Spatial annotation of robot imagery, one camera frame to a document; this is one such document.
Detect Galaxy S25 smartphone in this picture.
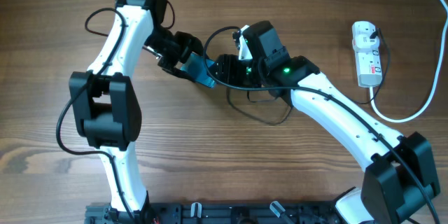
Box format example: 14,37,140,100
181,52,216,88

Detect black USB charging cable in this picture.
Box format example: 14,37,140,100
225,28,391,126

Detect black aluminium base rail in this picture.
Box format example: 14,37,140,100
84,201,340,224

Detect white power strip cord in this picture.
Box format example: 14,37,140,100
369,0,448,124

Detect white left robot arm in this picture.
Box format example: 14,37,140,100
66,0,208,223

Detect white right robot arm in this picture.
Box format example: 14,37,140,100
206,21,440,223

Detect white power strip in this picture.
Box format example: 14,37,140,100
352,21,382,88

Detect white charger plug adapter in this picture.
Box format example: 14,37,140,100
352,34,379,53

